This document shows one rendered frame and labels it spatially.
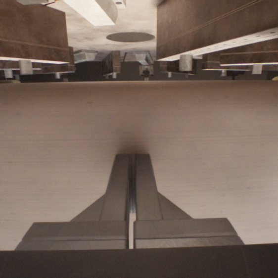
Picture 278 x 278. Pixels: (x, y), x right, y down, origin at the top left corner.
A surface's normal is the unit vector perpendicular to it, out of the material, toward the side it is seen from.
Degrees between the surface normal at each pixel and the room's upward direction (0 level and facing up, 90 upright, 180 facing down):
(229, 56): 90
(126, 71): 90
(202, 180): 90
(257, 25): 90
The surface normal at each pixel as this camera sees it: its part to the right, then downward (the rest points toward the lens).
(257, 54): -0.48, 0.26
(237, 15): -0.96, 0.09
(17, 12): 0.87, 0.13
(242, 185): 0.08, 0.29
